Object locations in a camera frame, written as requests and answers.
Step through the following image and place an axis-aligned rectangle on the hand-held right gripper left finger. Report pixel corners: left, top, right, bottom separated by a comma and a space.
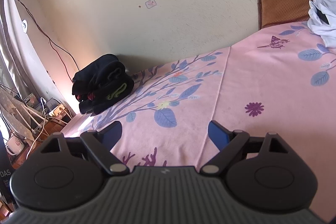
39, 121, 130, 176

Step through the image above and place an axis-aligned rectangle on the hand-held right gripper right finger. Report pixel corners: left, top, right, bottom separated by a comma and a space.
200, 120, 290, 176

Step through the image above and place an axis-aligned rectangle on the navy red white patterned sweater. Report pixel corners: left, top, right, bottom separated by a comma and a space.
72, 54, 130, 102

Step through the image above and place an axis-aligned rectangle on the pink floral bedsheet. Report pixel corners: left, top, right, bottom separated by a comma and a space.
63, 21, 336, 169

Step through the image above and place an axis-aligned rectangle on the white power strip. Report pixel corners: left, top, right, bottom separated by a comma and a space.
48, 105, 67, 117

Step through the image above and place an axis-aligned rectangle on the wooden bedside desk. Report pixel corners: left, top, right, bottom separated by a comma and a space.
16, 106, 79, 161

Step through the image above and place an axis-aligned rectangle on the white mug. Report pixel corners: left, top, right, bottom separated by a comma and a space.
5, 137, 26, 156

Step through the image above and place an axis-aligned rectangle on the floral ironing board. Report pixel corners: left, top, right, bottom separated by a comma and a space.
0, 86, 30, 142

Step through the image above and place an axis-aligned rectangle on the black printed box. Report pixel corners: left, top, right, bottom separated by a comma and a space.
0, 135, 17, 215

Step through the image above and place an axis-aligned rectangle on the grey curtain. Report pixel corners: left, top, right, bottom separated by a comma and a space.
0, 0, 54, 101

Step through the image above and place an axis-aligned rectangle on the white cloth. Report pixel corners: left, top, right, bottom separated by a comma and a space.
307, 0, 336, 48

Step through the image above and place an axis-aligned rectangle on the black wall cable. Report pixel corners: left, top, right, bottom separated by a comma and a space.
10, 0, 80, 73

